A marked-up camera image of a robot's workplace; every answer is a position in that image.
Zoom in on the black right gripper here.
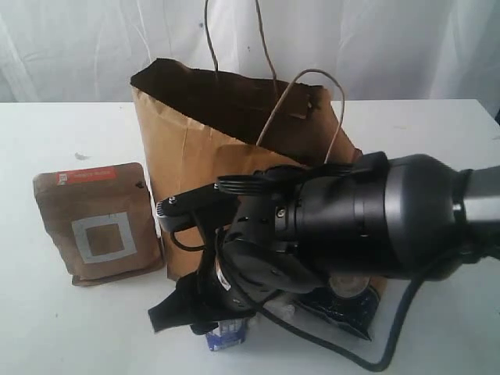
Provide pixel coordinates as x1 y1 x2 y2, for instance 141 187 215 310
148 165 316 336

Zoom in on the small white blue carton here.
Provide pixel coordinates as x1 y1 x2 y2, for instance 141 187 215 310
205 318 254 352

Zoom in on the brown paper bag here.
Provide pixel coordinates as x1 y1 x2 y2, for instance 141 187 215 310
130 0 388 290

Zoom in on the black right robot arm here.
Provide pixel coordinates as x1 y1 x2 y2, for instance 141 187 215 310
148 152 499 334

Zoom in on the white crumb near spaghetti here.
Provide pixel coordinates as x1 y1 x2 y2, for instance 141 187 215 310
278 304 295 320

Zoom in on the brown kraft standup pouch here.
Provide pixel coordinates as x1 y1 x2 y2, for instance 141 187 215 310
33 162 165 287

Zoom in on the spaghetti packet dark blue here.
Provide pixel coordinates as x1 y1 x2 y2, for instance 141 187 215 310
295 273 387 341

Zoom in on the small paper scrap on table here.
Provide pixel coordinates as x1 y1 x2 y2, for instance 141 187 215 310
74 152 89 160

